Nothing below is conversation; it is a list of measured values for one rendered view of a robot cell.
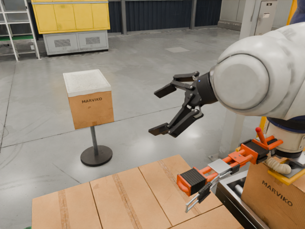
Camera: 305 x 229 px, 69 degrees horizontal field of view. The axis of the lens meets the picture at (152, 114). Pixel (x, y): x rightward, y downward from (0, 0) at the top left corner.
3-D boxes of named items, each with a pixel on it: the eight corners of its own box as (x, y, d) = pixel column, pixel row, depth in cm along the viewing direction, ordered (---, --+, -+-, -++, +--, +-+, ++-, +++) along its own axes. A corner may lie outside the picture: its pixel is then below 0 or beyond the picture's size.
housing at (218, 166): (218, 166, 94) (219, 157, 92) (230, 176, 89) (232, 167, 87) (205, 172, 91) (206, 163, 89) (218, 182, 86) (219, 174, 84)
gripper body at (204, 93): (226, 106, 54) (194, 118, 59) (224, 79, 58) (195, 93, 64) (209, 90, 49) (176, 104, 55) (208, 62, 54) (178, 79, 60)
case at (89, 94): (69, 105, 270) (62, 73, 251) (102, 99, 284) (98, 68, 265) (74, 130, 221) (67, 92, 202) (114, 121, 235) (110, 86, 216)
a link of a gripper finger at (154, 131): (174, 126, 60) (174, 129, 60) (155, 133, 65) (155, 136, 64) (166, 122, 59) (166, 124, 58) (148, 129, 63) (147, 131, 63)
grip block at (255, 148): (249, 147, 105) (252, 137, 103) (268, 159, 98) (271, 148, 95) (237, 153, 102) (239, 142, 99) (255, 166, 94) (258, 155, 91)
